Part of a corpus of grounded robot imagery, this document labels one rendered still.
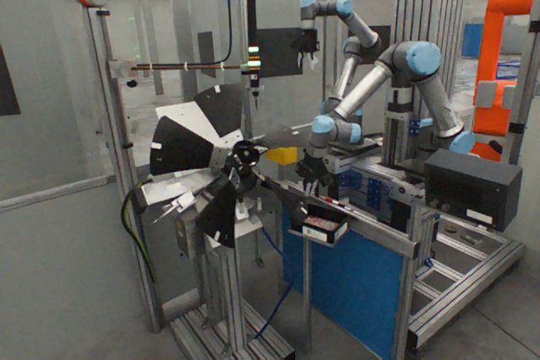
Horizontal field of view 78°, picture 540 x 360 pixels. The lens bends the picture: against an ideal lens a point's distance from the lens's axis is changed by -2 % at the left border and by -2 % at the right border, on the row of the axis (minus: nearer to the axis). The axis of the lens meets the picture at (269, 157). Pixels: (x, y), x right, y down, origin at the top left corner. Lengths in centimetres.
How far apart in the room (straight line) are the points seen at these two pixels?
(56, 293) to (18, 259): 28
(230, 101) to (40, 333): 159
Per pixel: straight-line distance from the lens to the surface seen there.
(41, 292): 218
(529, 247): 299
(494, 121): 497
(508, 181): 121
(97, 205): 201
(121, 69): 165
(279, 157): 186
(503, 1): 503
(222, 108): 148
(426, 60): 140
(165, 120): 131
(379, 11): 560
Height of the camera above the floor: 166
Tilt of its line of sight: 20 degrees down
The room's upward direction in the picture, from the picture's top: 2 degrees counter-clockwise
